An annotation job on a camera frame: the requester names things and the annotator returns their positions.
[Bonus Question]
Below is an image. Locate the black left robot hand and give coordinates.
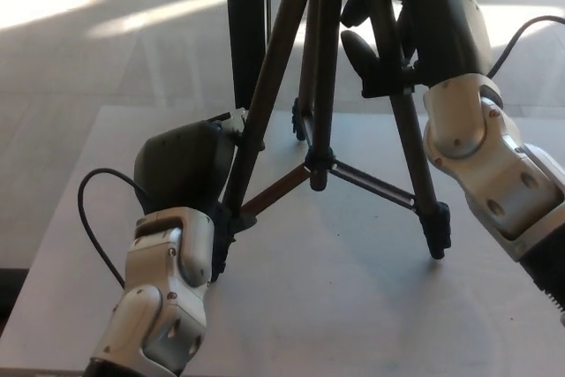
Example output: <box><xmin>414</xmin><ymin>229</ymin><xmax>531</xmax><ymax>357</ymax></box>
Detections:
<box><xmin>133</xmin><ymin>107</ymin><xmax>248</xmax><ymax>220</ymax></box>

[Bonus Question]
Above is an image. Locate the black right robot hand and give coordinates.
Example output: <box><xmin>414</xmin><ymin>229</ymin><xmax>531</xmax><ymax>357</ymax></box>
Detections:
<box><xmin>339</xmin><ymin>0</ymin><xmax>493</xmax><ymax>100</ymax></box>

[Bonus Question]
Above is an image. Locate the brown black camera tripod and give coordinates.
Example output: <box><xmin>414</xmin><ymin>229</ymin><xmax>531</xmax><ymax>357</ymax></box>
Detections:
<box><xmin>210</xmin><ymin>0</ymin><xmax>453</xmax><ymax>283</ymax></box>

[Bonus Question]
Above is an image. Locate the black vertical pole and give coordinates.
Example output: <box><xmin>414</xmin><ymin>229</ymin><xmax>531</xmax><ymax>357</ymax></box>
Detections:
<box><xmin>223</xmin><ymin>0</ymin><xmax>272</xmax><ymax>109</ymax></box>

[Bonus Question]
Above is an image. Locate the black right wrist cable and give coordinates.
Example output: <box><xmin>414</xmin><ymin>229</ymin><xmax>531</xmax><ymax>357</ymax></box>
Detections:
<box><xmin>485</xmin><ymin>14</ymin><xmax>565</xmax><ymax>79</ymax></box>

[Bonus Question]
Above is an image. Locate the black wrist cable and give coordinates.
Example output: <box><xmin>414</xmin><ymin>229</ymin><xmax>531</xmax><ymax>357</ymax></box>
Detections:
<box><xmin>77</xmin><ymin>167</ymin><xmax>152</xmax><ymax>290</ymax></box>
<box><xmin>485</xmin><ymin>14</ymin><xmax>565</xmax><ymax>79</ymax></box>

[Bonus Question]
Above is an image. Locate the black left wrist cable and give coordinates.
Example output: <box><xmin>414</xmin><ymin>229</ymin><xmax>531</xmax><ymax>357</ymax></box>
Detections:
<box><xmin>77</xmin><ymin>167</ymin><xmax>152</xmax><ymax>290</ymax></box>

